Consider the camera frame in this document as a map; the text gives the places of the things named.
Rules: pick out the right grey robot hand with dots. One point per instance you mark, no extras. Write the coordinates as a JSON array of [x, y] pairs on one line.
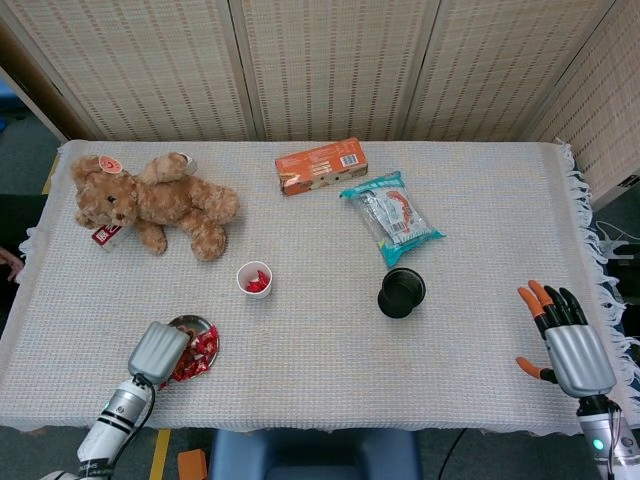
[[580, 360]]

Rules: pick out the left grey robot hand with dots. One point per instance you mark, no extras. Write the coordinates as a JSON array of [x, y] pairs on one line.
[[157, 352]]

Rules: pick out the bystander bare hand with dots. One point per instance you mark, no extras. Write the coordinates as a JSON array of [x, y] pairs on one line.
[[10, 262]]

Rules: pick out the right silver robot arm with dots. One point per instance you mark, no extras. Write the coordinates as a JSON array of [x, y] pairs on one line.
[[595, 430]]

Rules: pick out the bystander in black clothes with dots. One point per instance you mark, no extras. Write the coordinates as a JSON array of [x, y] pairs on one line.
[[20, 220]]

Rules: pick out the round metal plate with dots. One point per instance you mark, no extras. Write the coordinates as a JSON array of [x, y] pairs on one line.
[[192, 322]]

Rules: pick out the white paper cup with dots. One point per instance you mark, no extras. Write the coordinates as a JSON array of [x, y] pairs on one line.
[[244, 274]]

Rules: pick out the orange block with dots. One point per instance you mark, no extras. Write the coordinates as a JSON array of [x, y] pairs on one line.
[[192, 465]]

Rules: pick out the brown teddy bear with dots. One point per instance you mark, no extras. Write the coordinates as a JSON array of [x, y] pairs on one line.
[[165, 200]]

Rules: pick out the white woven tablecloth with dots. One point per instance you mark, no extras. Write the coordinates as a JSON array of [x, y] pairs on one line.
[[325, 350]]

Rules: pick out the brown wooden board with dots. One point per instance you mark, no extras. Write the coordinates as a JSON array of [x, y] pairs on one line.
[[30, 75]]

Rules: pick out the teal snack packet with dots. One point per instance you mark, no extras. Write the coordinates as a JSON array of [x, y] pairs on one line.
[[395, 220]]

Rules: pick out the woven folding screen panel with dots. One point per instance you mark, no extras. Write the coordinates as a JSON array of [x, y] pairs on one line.
[[610, 100], [500, 65], [335, 65], [150, 65]]

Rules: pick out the orange biscuit box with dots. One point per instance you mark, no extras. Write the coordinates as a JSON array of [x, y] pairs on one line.
[[315, 165]]

